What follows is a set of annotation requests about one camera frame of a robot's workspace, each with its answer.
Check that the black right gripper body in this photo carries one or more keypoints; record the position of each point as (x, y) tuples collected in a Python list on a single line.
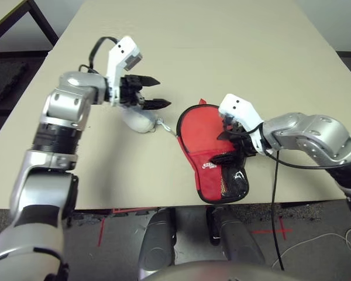
[(245, 146)]

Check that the beige side table black frame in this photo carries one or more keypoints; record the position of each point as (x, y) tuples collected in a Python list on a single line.
[(0, 11)]

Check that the grey right robot leg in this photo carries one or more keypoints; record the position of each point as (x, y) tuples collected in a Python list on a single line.
[(237, 237)]

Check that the red tape rectangle outline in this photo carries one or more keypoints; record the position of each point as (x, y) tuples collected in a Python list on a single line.
[(134, 210)]

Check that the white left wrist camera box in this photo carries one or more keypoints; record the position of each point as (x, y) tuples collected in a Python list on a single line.
[(120, 55)]

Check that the red black paddle case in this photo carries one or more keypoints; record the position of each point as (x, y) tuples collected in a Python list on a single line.
[(204, 181)]

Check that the grey robot leg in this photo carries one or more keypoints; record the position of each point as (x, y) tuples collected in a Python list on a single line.
[(158, 240), (237, 237)]

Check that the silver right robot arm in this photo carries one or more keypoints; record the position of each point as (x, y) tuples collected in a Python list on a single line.
[(316, 131)]

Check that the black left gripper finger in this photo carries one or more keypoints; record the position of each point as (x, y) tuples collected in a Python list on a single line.
[(158, 104), (149, 81)]

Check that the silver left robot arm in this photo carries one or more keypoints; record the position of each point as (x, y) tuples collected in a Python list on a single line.
[(67, 99)]

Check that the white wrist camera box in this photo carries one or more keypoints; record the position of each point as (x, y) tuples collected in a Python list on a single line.
[(240, 108), (120, 55)]

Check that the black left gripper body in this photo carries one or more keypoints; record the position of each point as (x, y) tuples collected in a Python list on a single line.
[(130, 90)]

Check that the grey left robot leg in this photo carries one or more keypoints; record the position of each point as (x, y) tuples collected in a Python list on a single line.
[(158, 240)]

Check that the black foam floor mat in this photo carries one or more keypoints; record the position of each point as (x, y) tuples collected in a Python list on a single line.
[(3, 79)]

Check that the grey robot torso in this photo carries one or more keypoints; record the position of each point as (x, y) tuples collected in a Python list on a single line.
[(222, 272)]

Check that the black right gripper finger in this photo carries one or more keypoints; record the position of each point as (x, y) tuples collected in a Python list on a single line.
[(229, 136), (226, 159)]

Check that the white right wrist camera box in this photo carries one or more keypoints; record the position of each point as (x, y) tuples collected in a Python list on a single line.
[(240, 108)]

